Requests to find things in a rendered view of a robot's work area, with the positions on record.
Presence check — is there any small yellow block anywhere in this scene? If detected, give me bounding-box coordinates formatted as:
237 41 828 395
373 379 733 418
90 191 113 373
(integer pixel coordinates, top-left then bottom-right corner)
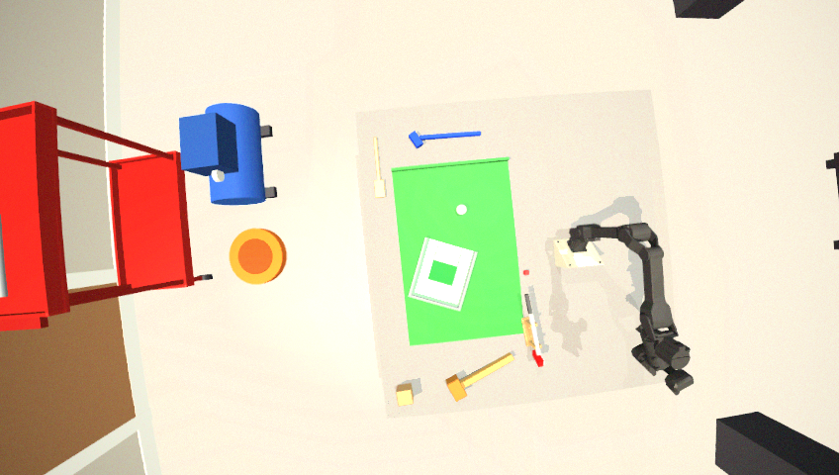
397 383 414 407

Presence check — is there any blue putter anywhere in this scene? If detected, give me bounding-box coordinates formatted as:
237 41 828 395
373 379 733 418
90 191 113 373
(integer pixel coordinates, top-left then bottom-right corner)
409 132 481 149

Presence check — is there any green rectangular mat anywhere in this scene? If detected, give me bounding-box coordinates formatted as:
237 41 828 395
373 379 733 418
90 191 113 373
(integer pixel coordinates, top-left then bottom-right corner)
392 161 524 346

